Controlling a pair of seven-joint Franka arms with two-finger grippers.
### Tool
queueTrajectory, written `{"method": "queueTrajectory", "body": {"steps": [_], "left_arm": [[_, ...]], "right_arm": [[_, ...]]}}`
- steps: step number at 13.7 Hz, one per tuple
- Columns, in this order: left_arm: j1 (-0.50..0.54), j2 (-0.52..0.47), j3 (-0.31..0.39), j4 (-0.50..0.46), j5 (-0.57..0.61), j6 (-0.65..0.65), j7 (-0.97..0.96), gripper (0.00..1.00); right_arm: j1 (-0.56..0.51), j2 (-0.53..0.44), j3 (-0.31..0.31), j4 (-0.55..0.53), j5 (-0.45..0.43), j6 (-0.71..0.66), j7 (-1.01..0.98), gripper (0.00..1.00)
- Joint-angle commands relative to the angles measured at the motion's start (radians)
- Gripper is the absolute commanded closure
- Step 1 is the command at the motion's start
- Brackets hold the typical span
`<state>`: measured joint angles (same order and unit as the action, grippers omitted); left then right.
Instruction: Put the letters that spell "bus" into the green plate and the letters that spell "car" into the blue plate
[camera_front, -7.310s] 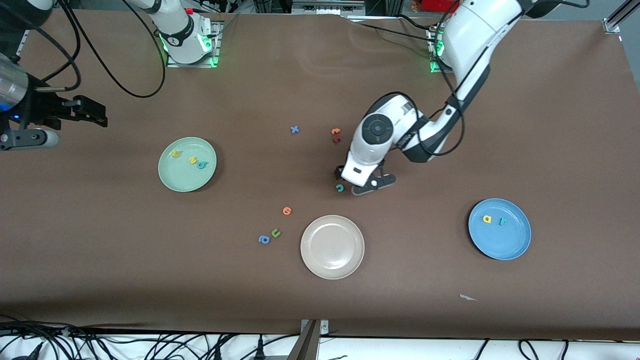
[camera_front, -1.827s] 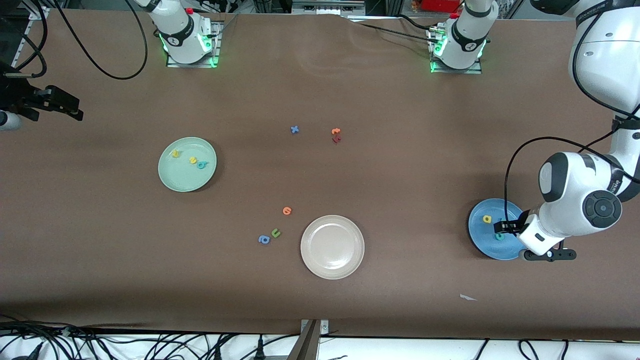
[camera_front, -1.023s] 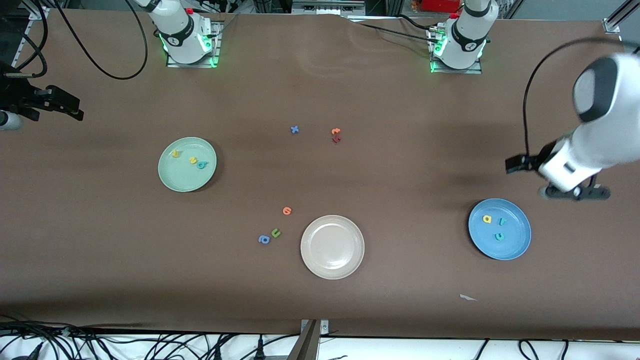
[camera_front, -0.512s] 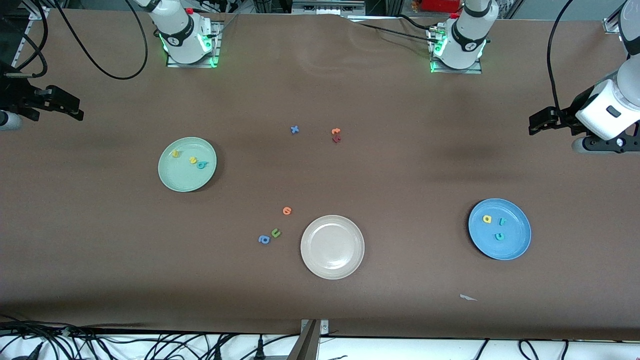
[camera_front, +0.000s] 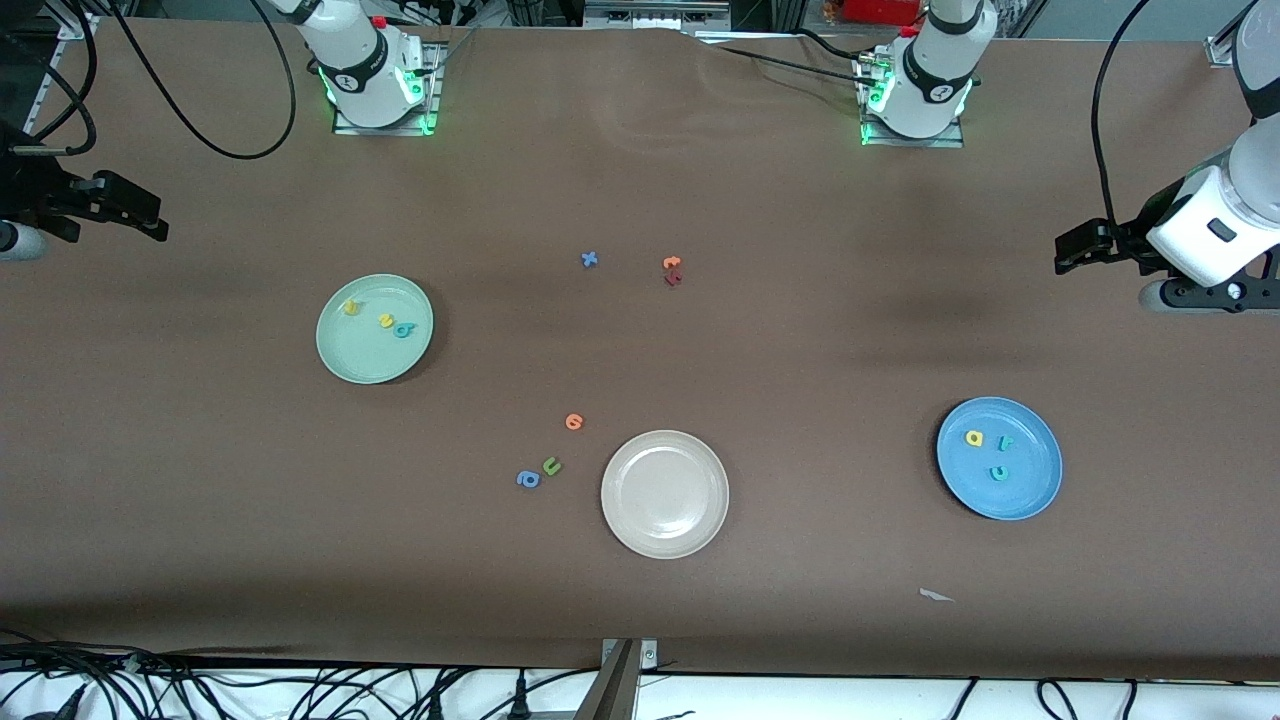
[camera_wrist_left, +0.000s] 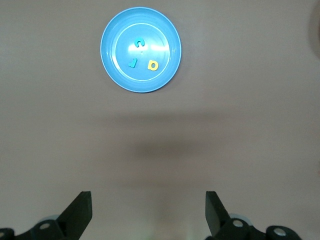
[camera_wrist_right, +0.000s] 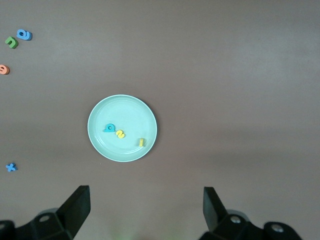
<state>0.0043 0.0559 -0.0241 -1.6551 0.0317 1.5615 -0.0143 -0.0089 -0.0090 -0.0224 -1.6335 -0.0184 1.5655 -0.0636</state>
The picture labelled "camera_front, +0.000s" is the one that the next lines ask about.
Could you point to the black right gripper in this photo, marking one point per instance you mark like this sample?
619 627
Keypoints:
32 190

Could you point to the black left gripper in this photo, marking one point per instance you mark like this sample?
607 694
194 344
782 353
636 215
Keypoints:
1136 236

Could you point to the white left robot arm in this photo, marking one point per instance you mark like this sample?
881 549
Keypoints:
935 70

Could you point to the blue plate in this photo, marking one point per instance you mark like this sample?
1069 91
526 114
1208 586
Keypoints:
1035 470

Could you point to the green plate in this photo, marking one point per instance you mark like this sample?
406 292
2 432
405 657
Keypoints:
375 350

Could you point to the red background box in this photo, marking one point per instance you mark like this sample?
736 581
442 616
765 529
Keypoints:
880 10

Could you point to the white paper scrap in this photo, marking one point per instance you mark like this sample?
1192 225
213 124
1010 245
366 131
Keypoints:
935 595

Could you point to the brown table cover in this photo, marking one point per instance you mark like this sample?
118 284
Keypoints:
800 600

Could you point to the blue foam letter a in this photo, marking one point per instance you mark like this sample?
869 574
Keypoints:
528 479

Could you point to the grey background box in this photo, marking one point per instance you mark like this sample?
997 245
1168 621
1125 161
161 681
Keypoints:
655 14

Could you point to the beige plate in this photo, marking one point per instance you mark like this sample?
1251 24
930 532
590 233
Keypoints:
665 494

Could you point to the aluminium frame rail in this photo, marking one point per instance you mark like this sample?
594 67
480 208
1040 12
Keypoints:
1218 50
78 27

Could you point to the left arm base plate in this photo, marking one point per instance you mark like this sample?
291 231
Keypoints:
915 143

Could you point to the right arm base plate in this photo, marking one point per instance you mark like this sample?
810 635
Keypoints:
385 131

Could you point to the silver bracket plate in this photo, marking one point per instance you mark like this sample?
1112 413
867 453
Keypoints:
648 654

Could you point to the grey metal post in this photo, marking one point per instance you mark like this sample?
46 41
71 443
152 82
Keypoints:
612 690

